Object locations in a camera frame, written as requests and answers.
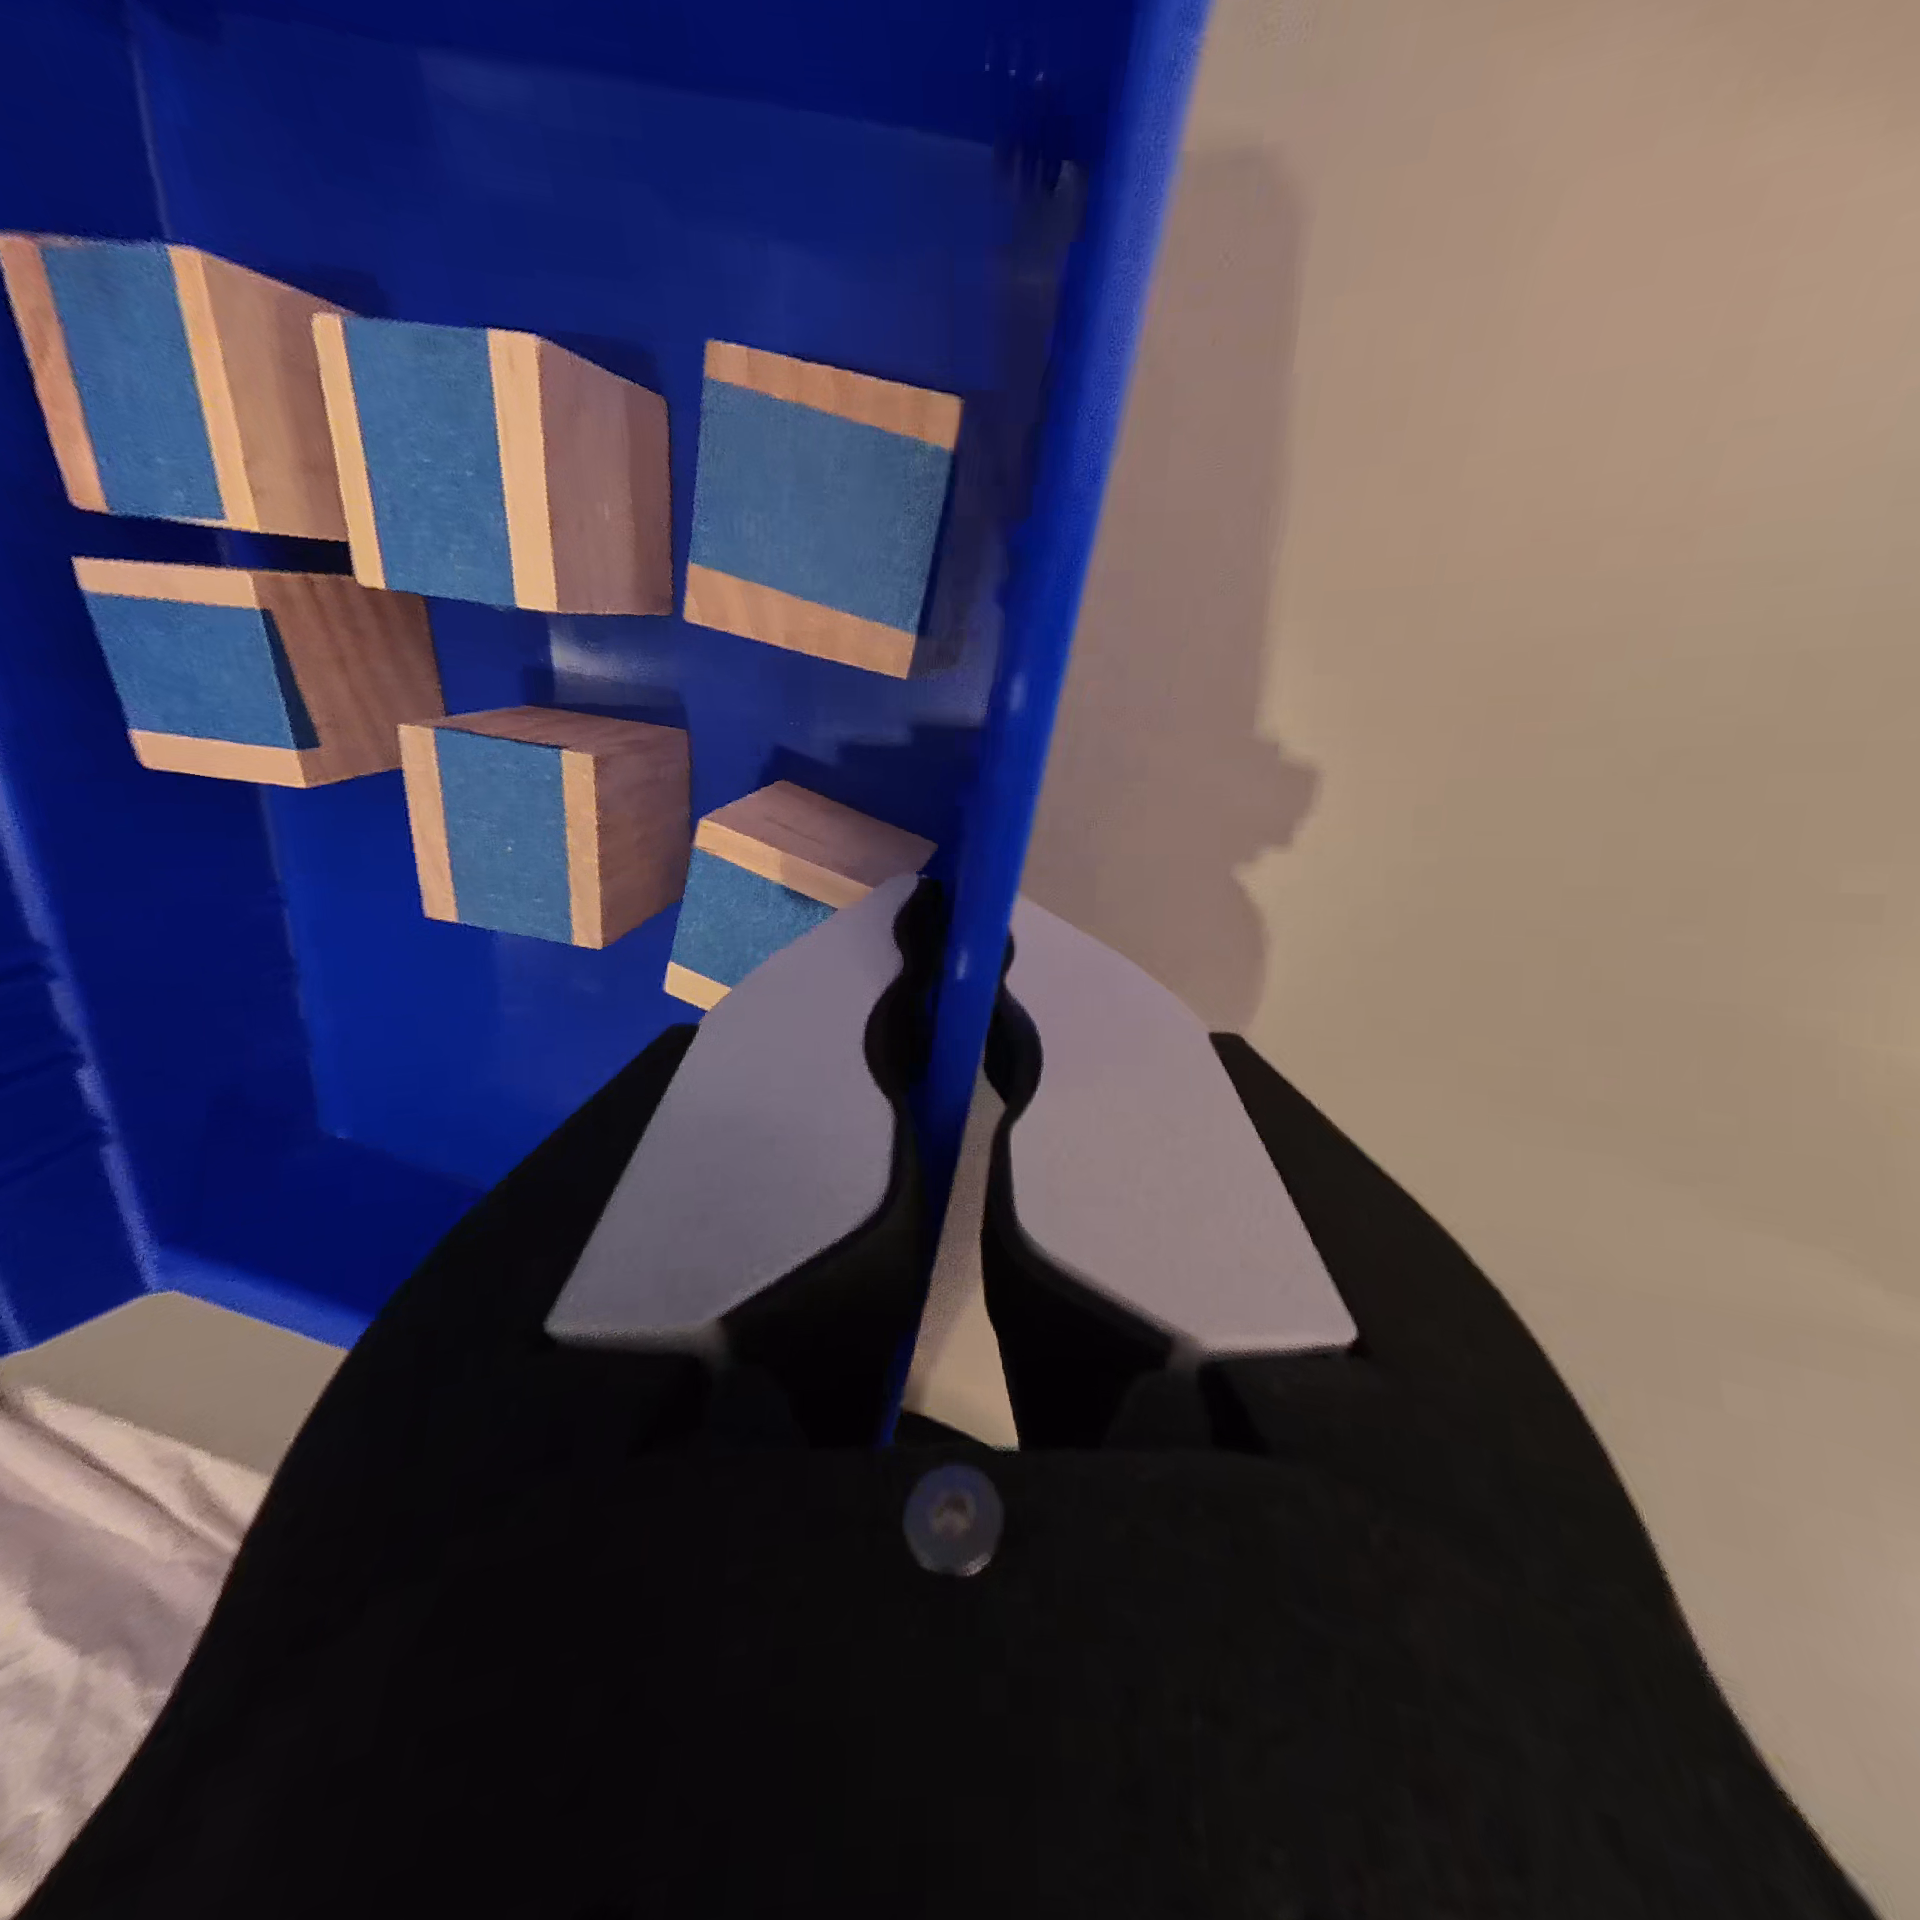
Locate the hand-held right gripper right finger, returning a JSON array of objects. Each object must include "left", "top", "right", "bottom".
[{"left": 983, "top": 897, "right": 1363, "bottom": 1365}]

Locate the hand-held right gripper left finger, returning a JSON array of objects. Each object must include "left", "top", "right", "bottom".
[{"left": 545, "top": 873, "right": 946, "bottom": 1353}]

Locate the group of taped wooden cubes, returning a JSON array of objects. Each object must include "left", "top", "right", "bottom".
[{"left": 0, "top": 230, "right": 969, "bottom": 1010}]

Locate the blue plastic bin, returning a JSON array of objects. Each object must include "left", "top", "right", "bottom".
[{"left": 0, "top": 0, "right": 1213, "bottom": 1450}]

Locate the person's white shirt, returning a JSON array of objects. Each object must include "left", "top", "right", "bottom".
[{"left": 0, "top": 1381, "right": 349, "bottom": 1920}]

